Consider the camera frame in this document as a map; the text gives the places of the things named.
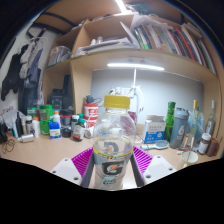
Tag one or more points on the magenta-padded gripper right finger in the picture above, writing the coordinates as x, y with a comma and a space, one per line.
146, 163

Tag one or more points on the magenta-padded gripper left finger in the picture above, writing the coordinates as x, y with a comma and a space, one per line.
80, 163

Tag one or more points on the clear drink bottle yellow cap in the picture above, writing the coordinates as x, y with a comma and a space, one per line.
114, 133

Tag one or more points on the dark pill bottle green cap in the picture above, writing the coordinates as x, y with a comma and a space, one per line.
79, 131

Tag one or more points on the blue and white carton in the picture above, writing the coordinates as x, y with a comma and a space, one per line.
154, 131

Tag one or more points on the small white blue bottle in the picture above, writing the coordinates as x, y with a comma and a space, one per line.
55, 131

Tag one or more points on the grey shaker bottle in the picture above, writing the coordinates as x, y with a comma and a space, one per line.
179, 130

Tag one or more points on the tall green bottle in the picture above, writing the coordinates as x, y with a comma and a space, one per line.
170, 120

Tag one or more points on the red and white canister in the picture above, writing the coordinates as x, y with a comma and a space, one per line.
90, 113

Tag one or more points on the silver can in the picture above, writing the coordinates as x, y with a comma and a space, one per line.
26, 138

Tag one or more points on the brown jar white lid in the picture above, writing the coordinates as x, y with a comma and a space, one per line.
204, 145

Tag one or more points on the clear bottle gold cap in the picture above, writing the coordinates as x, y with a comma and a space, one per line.
194, 123

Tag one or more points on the black case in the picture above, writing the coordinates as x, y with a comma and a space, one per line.
60, 100

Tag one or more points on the brown cup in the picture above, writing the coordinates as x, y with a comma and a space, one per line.
213, 148

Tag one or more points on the clear glass bottle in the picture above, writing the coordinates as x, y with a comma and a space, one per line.
210, 125

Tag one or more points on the wooden shelf unit with books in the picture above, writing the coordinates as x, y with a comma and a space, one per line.
133, 56

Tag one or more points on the hanging clothes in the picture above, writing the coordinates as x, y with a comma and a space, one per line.
16, 73

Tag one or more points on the long ceiling light strip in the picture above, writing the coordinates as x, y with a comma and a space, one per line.
120, 6

